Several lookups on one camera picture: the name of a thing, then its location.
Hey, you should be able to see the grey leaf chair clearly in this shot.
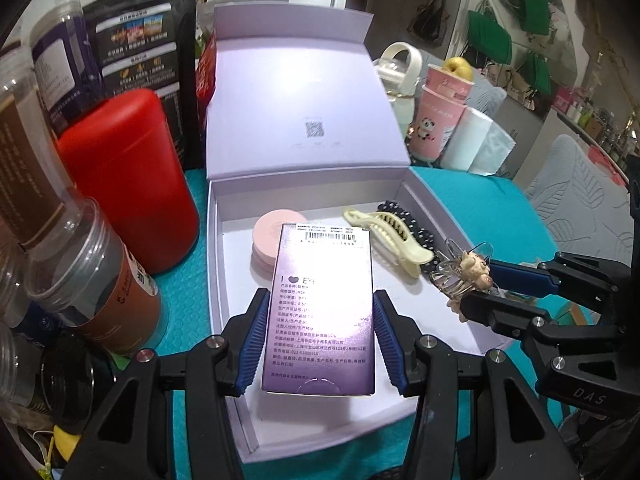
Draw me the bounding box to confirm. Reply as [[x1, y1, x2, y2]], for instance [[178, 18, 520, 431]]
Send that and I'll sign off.
[[465, 70, 506, 118], [525, 134, 634, 266]]

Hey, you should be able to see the clear jar orange label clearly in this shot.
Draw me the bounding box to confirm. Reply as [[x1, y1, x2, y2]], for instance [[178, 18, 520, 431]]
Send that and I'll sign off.
[[25, 198, 168, 356]]

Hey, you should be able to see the far grey leaf chair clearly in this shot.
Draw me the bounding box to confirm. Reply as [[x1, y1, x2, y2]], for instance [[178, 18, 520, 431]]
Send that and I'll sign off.
[[465, 70, 506, 118]]

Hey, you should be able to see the white paper roll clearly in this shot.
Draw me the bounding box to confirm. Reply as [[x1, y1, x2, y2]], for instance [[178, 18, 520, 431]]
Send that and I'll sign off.
[[439, 107, 515, 176]]

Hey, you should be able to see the red plastic canister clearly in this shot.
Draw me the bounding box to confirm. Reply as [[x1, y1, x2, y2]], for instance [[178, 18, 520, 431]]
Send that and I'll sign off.
[[58, 89, 200, 274]]

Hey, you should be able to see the brown label clear jar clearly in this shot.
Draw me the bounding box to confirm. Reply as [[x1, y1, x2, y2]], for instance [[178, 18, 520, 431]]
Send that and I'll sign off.
[[1, 41, 82, 252]]

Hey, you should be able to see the black polka dot scrunchie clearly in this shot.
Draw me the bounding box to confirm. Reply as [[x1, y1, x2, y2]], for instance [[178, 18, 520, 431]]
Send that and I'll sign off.
[[378, 200, 442, 280]]

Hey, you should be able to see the purple small product box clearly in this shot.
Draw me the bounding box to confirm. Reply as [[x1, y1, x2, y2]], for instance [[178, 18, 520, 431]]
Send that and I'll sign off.
[[262, 223, 375, 396]]

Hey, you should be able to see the yellow pear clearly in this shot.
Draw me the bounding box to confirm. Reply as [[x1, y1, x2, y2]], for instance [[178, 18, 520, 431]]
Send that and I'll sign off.
[[442, 56, 474, 81]]

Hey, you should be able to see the cream yellow hair claw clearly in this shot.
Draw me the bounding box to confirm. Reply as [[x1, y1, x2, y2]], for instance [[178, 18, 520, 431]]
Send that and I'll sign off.
[[343, 208, 435, 278]]

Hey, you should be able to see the black hanging bag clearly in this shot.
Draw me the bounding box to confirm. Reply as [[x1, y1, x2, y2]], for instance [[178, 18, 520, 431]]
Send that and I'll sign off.
[[408, 0, 449, 47]]

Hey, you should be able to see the near grey leaf chair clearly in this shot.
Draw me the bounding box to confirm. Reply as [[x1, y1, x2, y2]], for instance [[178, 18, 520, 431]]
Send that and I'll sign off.
[[525, 134, 634, 266]]

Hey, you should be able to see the purple label jar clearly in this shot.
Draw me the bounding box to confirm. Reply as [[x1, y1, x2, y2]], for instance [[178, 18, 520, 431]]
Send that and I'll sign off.
[[29, 0, 104, 136]]

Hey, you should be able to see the pale green white jug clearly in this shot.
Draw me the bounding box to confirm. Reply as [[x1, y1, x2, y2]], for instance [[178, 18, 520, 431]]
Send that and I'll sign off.
[[373, 41, 423, 138]]

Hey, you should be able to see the black snack bag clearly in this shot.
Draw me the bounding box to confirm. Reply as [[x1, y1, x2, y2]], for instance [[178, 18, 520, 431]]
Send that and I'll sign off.
[[84, 0, 203, 170]]

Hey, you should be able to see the bear charm keychain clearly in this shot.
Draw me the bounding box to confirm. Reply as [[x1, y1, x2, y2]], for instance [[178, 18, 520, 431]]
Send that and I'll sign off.
[[430, 238, 494, 323]]

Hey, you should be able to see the pink panda cup stack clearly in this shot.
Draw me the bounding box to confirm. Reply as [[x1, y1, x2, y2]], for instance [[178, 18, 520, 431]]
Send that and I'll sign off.
[[409, 64, 473, 162]]

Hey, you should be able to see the lavender open gift box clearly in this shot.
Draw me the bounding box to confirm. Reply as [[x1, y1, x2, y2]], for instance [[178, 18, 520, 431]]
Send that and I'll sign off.
[[206, 2, 510, 464]]

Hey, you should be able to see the pink round compact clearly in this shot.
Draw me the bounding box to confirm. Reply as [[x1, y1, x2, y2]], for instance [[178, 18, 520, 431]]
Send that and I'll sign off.
[[252, 209, 307, 282]]

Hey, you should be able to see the teal bubble mat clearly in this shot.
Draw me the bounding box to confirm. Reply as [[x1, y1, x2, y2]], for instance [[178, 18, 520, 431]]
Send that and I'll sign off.
[[150, 166, 601, 480]]

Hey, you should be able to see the green tote bag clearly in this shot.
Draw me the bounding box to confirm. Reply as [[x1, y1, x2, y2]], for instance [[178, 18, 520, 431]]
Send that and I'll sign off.
[[468, 11, 513, 67]]

